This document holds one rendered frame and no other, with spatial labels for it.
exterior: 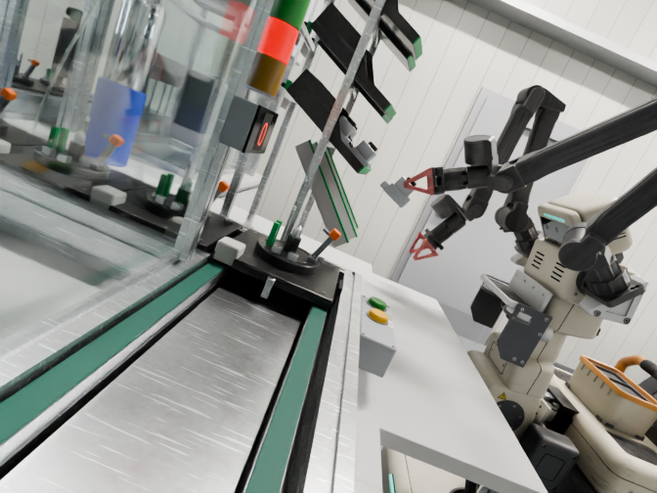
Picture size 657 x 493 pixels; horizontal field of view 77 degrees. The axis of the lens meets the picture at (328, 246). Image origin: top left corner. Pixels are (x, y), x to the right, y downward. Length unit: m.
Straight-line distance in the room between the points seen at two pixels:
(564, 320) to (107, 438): 1.15
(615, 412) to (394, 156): 2.95
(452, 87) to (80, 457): 3.89
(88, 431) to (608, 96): 4.44
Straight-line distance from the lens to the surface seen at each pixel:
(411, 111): 3.98
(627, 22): 4.67
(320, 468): 0.43
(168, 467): 0.45
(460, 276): 4.20
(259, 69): 0.67
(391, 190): 1.10
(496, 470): 0.81
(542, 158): 1.04
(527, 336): 1.25
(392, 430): 0.73
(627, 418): 1.52
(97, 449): 0.45
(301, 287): 0.78
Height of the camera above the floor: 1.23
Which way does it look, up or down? 13 degrees down
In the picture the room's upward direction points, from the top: 23 degrees clockwise
